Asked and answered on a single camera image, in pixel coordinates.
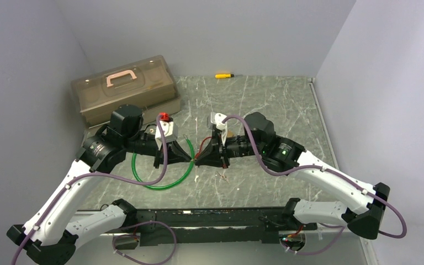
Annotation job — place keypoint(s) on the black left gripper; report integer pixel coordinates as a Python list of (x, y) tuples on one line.
[(175, 153)]

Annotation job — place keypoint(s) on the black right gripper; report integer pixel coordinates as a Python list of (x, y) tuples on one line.
[(211, 156)]

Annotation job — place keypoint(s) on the green cable lock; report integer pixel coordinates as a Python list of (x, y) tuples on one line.
[(173, 184)]

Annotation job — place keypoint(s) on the red cable padlock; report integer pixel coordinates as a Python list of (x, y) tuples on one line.
[(201, 147)]

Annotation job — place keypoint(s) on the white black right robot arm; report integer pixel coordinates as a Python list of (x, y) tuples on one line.
[(359, 206)]

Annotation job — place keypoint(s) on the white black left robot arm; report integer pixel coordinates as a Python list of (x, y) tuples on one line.
[(51, 236)]

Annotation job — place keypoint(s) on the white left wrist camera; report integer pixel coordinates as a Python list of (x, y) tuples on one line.
[(168, 127)]

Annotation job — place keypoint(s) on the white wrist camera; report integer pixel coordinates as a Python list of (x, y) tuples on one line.
[(168, 127), (217, 119)]

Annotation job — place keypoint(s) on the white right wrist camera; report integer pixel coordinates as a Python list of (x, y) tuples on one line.
[(217, 119)]

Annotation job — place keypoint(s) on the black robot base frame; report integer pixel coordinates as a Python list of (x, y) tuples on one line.
[(267, 224)]

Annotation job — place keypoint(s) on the brown translucent toolbox pink handle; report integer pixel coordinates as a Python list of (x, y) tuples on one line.
[(148, 84)]

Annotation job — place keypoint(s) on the yellow handled screwdriver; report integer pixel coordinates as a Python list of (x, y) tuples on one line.
[(224, 76)]

